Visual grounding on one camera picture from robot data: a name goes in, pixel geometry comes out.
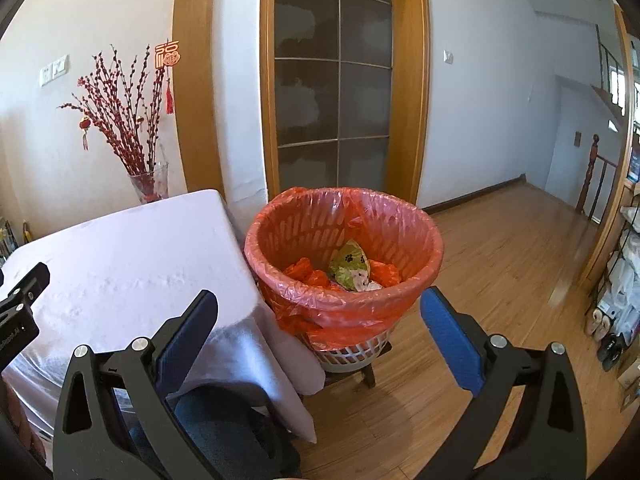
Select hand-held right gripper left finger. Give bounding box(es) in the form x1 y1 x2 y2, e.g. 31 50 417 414
52 289 223 480

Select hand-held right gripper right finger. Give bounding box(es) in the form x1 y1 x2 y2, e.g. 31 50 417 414
414 286 587 480

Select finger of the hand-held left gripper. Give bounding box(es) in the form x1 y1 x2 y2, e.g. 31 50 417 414
0 262 51 312

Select white plastic trash basket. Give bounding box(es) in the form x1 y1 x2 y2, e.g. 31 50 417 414
312 317 401 373

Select orange bin liner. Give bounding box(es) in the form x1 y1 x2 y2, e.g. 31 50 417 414
244 186 445 346

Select orange plastic bag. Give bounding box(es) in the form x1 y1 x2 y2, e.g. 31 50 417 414
284 257 402 291

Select dark wooden stool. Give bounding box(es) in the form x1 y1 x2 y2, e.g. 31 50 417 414
320 342 392 391

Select lavender tablecloth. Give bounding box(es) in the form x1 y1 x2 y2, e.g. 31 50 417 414
0 189 326 443

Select dark blue chair seat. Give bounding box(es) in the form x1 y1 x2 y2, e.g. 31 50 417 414
127 392 303 480

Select yellow-green paw print bag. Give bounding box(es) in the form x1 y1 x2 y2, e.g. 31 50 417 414
328 240 372 291

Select beige slippers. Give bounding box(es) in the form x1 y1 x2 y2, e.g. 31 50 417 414
585 307 618 338

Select glass vase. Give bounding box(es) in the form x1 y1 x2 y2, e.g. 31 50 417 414
129 161 170 205

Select black shoes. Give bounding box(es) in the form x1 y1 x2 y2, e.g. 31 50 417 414
597 332 628 373

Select red berry branches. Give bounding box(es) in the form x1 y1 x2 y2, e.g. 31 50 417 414
59 44 168 176

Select black metal shoe rack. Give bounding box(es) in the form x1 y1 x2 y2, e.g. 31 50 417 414
582 200 640 411

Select wooden stair railing post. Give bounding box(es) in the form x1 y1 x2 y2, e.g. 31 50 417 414
575 134 618 221

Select wooden wall trim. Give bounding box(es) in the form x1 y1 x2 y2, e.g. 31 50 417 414
173 0 224 196

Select glass door with wooden frame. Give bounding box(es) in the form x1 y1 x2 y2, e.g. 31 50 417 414
260 0 431 206

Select red tasselled wall ornament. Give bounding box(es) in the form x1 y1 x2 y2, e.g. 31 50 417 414
154 41 182 116

